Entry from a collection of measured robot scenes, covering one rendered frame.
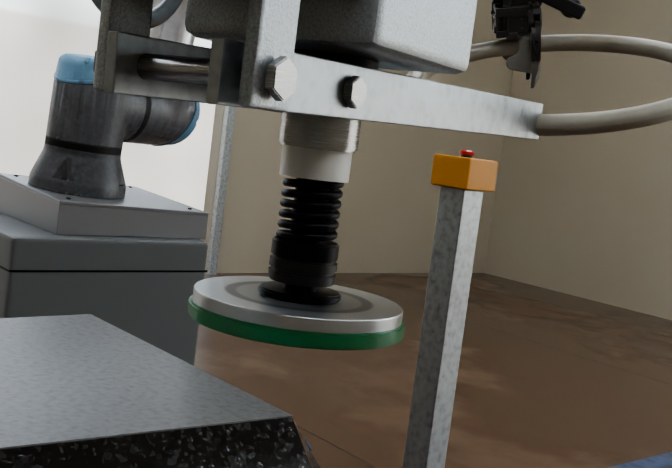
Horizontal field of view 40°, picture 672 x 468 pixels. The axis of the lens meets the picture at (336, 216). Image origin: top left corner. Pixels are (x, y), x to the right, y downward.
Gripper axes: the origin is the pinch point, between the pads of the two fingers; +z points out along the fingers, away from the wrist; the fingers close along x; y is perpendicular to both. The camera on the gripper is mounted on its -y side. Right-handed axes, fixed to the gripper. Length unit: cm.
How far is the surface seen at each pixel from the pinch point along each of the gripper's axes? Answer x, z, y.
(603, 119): 47.2, -7.0, -2.4
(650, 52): 11.1, -6.0, -18.0
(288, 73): 99, -30, 33
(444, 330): -34, 74, 18
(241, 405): 107, -6, 39
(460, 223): -43, 49, 12
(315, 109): 91, -25, 32
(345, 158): 83, -17, 30
